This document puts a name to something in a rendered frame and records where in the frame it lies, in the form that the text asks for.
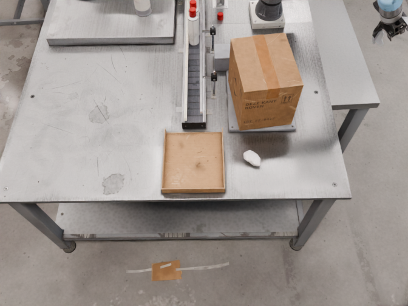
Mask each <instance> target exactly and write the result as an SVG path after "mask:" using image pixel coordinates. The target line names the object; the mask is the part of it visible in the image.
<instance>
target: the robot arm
mask: <svg viewBox="0 0 408 306"><path fill-rule="evenodd" d="M373 6H374V8H375V9H376V10H377V11H378V13H379V15H380V18H381V20H380V22H379V24H378V25H377V26H376V28H375V29H374V31H373V34H372V43H373V44H374V43H375V42H376V43H378V44H379V45H380V46H382V45H383V36H384V32H383V30H385V32H386V33H387V37H388V39H389V40H390V41H392V40H391V37H392V38H393V37H394V36H396V35H399V33H400V35H401V34H402V33H404V32H405V29H406V30H407V31H408V17H407V15H406V14H405V13H404V12H403V0H376V1H375V2H373ZM282 12H283V6H282V0H258V2H257V4H256V7H255V14H256V16H257V17H258V18H260V19H261V20H264V21H275V20H278V19H279V18H280V17H281V16H282ZM406 27H407V28H406Z"/></svg>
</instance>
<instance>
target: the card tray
mask: <svg viewBox="0 0 408 306"><path fill-rule="evenodd" d="M161 191H162V193H202V192H225V167H224V150H223V128H222V131H221V132H168V133H166V128H165V136H164V147H163V168H162V179H161Z"/></svg>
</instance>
